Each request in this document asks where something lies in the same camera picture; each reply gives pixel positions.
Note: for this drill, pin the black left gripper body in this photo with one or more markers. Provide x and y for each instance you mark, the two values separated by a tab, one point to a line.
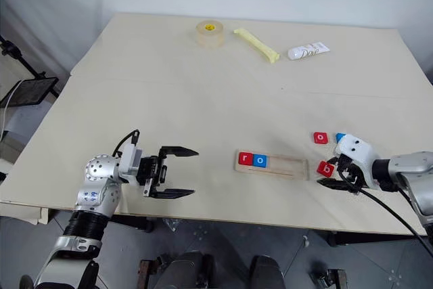
152	171

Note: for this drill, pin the wooden letter tray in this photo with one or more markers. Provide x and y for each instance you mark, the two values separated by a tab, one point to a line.
287	167

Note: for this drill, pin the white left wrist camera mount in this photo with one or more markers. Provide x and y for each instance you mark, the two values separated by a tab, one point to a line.
130	162

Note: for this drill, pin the blue letter o block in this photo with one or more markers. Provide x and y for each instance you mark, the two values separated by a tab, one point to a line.
260	160

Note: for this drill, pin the white Dove tube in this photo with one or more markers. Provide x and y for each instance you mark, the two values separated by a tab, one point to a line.
306	52

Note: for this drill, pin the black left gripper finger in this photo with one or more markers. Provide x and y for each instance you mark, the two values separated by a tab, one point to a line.
172	194
181	151

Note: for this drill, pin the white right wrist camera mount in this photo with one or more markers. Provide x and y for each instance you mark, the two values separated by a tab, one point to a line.
355	148

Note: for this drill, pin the black tripod stand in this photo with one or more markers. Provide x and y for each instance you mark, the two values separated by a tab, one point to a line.
20	59

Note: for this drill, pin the red letter r block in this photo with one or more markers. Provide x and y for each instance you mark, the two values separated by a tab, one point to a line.
245	158

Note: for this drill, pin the red letter b block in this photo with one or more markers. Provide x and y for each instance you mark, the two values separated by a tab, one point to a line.
325	168

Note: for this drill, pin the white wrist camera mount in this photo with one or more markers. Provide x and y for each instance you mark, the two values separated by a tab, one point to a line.
355	148
130	162

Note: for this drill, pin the dark rounded shape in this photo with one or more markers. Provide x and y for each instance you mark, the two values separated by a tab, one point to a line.
267	273
191	270

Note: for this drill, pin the red letter o block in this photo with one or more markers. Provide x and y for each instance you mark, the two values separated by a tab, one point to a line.
320	137

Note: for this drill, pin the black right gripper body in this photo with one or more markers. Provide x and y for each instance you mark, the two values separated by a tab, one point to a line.
350	172

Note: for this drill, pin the black flat panel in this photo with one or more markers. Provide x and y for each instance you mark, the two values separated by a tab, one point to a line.
28	92

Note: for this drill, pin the clear tape roll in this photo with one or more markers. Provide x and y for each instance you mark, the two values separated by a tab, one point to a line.
209	35

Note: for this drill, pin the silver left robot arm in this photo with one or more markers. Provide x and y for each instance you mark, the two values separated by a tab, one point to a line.
98	170

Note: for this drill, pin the pale yellow tube packet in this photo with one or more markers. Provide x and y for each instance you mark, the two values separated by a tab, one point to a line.
257	45

